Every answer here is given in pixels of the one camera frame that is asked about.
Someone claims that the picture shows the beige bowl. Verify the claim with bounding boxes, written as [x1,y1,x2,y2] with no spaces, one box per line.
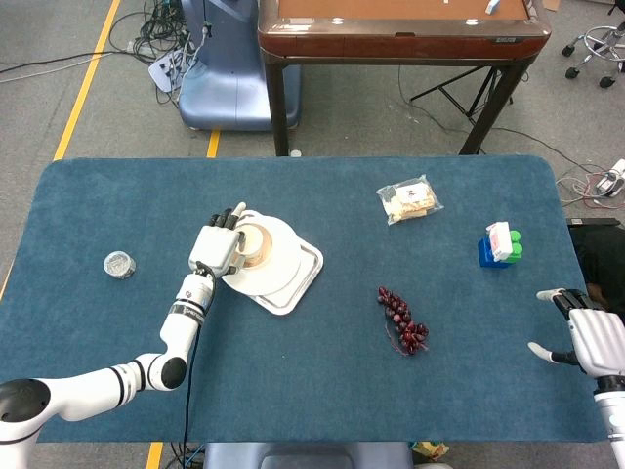
[233,220,273,270]

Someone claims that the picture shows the office chair base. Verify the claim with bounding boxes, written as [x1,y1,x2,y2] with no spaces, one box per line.
[561,23,625,89]

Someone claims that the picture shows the yellow snack packet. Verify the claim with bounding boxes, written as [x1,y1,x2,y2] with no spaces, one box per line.
[412,441,449,463]

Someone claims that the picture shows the silver metal tray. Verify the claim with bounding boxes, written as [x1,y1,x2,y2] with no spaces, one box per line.
[238,209,325,317]

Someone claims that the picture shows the green toy block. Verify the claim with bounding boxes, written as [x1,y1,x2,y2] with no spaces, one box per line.
[502,229,524,265]

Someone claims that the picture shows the black tripod stand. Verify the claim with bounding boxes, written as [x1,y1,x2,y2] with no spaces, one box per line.
[409,65,515,118]

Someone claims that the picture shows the grey blue robot torso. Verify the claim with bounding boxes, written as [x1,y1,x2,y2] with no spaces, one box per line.
[202,442,416,469]

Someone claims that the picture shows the floor cable bundle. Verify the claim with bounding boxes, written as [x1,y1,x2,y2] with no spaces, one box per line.
[109,0,196,64]

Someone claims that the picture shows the white power strip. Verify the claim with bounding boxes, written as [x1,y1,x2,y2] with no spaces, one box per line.
[596,158,625,196]
[147,52,185,93]

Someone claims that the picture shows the bagged crackers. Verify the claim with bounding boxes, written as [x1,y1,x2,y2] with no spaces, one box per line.
[375,174,444,227]

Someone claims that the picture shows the brown mahjong table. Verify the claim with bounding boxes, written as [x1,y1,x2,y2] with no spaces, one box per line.
[257,0,553,157]

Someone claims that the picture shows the blue toy block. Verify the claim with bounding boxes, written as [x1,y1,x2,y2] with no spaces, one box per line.
[478,236,507,269]

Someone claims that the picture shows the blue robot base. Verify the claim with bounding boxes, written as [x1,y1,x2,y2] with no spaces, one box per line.
[178,0,303,132]

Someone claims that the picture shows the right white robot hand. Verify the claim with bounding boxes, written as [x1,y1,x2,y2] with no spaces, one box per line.
[526,287,625,378]

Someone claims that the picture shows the white round plate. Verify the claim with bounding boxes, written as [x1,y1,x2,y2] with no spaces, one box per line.
[219,210,303,297]

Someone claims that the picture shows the small round grey tin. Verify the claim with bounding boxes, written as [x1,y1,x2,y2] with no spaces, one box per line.
[103,250,137,280]

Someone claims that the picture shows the red grape bunch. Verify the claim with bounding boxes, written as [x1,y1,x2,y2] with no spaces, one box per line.
[376,285,431,357]

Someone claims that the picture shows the blue table cloth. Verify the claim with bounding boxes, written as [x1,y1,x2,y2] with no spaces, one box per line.
[0,154,609,444]

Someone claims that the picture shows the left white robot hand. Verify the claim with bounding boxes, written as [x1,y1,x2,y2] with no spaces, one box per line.
[187,201,248,277]

